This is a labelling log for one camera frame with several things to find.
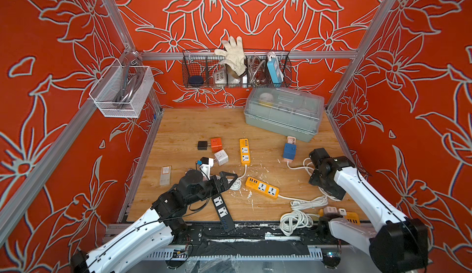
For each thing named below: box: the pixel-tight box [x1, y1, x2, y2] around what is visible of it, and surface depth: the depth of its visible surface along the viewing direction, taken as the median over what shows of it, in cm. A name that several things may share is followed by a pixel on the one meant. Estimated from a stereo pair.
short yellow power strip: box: [239, 137, 251, 167], surface depth 97 cm
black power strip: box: [211, 193, 236, 234], surface depth 78 cm
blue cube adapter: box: [282, 142, 297, 160], surface depth 93 cm
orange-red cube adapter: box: [210, 137, 224, 154], surface depth 99 cm
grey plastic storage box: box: [243, 87, 326, 143], surface depth 99 cm
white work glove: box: [214, 35, 248, 79], surface depth 90 cm
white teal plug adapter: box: [213, 149, 229, 167], surface depth 94 cm
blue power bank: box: [266, 52, 284, 87], surface depth 89 cm
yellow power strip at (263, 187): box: [245, 176, 280, 200], surface depth 85 cm
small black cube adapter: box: [197, 140, 208, 151], surface depth 103 cm
